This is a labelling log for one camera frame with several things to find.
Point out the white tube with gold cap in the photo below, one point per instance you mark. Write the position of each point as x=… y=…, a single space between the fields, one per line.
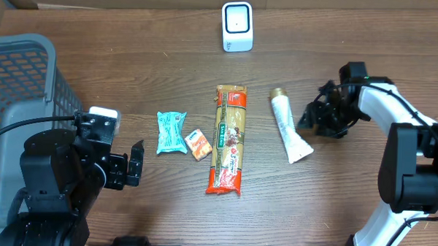
x=295 y=146

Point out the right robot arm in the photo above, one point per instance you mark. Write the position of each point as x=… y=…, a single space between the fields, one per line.
x=408 y=174

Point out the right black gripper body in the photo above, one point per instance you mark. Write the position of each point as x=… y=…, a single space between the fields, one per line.
x=334 y=123

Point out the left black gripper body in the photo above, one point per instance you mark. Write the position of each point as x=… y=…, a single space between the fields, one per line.
x=119 y=169

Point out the teal snack packet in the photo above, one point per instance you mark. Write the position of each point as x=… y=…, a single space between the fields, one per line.
x=170 y=125

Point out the grey plastic mesh basket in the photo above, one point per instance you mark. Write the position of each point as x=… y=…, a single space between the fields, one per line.
x=31 y=86

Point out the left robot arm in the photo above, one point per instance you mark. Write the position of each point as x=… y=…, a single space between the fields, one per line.
x=64 y=170

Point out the spaghetti pasta packet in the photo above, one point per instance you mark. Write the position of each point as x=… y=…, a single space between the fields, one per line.
x=228 y=141

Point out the orange snack packet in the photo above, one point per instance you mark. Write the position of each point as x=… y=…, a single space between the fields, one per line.
x=198 y=144

